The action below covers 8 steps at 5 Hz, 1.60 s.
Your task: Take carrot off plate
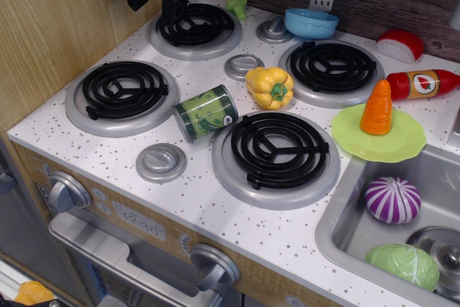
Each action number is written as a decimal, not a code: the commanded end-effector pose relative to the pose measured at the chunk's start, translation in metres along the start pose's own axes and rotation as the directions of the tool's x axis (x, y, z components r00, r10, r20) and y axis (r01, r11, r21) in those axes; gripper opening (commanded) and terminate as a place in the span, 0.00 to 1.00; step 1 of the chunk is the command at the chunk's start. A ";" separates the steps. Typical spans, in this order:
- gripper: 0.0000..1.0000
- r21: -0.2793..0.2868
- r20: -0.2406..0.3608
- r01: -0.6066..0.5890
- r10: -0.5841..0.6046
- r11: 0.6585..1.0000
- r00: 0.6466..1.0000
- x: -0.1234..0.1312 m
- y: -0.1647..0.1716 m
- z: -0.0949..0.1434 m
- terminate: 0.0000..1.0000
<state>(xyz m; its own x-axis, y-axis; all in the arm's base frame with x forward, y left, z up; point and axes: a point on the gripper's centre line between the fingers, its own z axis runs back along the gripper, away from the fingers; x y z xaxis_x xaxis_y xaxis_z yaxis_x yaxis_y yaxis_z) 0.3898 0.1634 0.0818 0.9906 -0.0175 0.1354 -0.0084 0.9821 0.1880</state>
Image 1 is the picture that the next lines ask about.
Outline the silver oven door handle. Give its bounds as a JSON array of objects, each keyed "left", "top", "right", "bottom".
[{"left": 49, "top": 214, "right": 224, "bottom": 306}]

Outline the green toy food can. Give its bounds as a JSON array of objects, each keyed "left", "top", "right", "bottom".
[{"left": 172, "top": 85, "right": 239, "bottom": 142}]

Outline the silver stovetop knob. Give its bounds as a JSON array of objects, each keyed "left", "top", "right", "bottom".
[
  {"left": 136, "top": 143, "right": 187, "bottom": 184},
  {"left": 256, "top": 16, "right": 293, "bottom": 44},
  {"left": 224, "top": 54, "right": 265, "bottom": 81}
]

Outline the middle silver stovetop knob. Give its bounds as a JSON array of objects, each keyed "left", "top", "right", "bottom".
[{"left": 224, "top": 54, "right": 265, "bottom": 81}]

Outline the green toy broccoli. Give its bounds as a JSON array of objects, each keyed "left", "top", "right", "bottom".
[{"left": 225, "top": 0, "right": 247, "bottom": 21}]

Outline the front right black burner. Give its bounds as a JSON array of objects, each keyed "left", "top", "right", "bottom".
[{"left": 211, "top": 111, "right": 340, "bottom": 210}]

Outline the yellow toy bell pepper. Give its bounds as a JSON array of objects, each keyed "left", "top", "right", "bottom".
[{"left": 245, "top": 67, "right": 294, "bottom": 110}]

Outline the left silver oven knob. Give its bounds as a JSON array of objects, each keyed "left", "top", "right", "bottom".
[{"left": 48, "top": 170, "right": 92, "bottom": 213}]

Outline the orange toy carrot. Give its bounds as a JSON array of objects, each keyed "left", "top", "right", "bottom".
[{"left": 359, "top": 79, "right": 392, "bottom": 135}]

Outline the yellow toy on floor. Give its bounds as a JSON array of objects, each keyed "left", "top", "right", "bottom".
[{"left": 14, "top": 281, "right": 54, "bottom": 306}]

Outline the green toy cabbage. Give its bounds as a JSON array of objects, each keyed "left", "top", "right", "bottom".
[{"left": 365, "top": 244, "right": 440, "bottom": 292}]

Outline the oven clock display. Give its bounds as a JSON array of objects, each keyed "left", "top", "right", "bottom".
[{"left": 112, "top": 201, "right": 167, "bottom": 242}]

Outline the silver oven knob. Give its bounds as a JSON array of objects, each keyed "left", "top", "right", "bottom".
[
  {"left": 48, "top": 170, "right": 92, "bottom": 213},
  {"left": 190, "top": 243, "right": 241, "bottom": 291}
]

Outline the silver toy sink basin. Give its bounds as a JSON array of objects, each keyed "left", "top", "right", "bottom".
[{"left": 316, "top": 145, "right": 459, "bottom": 306}]

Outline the red toy ketchup bottle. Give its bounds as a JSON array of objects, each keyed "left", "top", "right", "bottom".
[{"left": 386, "top": 69, "right": 459, "bottom": 101}]

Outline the purple white toy onion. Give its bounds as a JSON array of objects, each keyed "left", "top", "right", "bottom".
[{"left": 364, "top": 177, "right": 421, "bottom": 224}]

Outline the back silver stovetop knob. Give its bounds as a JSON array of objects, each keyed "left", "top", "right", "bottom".
[{"left": 256, "top": 16, "right": 293, "bottom": 44}]

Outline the red white toy cheese wedge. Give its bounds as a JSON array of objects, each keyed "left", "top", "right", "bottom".
[{"left": 376, "top": 29, "right": 425, "bottom": 64}]

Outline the back left black burner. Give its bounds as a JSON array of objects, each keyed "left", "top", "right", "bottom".
[{"left": 148, "top": 4, "right": 242, "bottom": 61}]

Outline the light green plastic plate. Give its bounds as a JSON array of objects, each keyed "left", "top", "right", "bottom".
[{"left": 331, "top": 104, "right": 426, "bottom": 163}]

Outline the silver pot lid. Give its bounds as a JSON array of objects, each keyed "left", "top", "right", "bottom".
[{"left": 406, "top": 226, "right": 459, "bottom": 303}]

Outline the front left black burner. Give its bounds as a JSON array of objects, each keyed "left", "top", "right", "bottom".
[{"left": 65, "top": 60, "right": 179, "bottom": 138}]

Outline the blue plastic bowl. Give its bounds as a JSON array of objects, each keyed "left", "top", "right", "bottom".
[{"left": 285, "top": 8, "right": 339, "bottom": 40}]

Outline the front silver stovetop knob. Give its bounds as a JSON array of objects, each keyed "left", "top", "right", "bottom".
[{"left": 136, "top": 143, "right": 187, "bottom": 184}]

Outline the right silver oven knob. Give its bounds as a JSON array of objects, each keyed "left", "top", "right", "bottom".
[{"left": 190, "top": 243, "right": 241, "bottom": 291}]

